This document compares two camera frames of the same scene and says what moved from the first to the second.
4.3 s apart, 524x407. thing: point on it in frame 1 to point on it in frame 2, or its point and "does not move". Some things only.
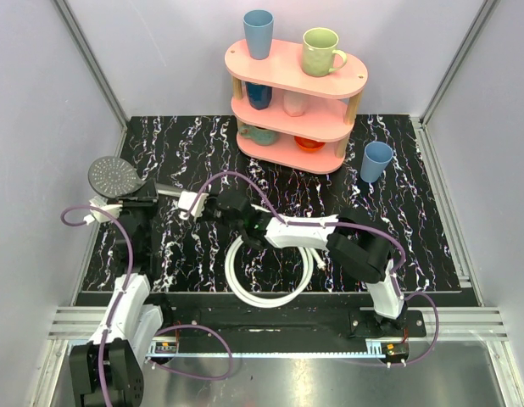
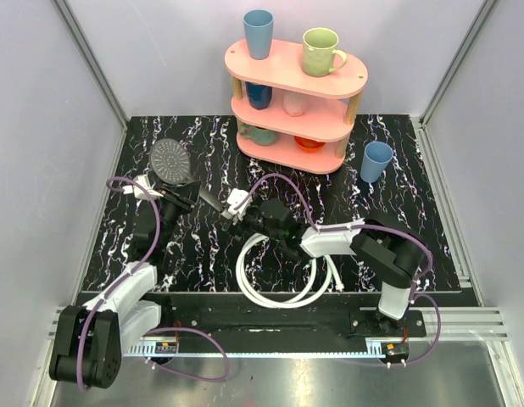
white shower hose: [291, 296] to [324, 273]
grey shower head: [114, 177] to [170, 163]
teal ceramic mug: [259, 136] does not move
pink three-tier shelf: [287, 117] does not move
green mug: [320, 45] does not move
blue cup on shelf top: [259, 29] does not move
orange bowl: [309, 145] does not move
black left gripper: [136, 200] to [177, 197]
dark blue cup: [259, 96] does not move
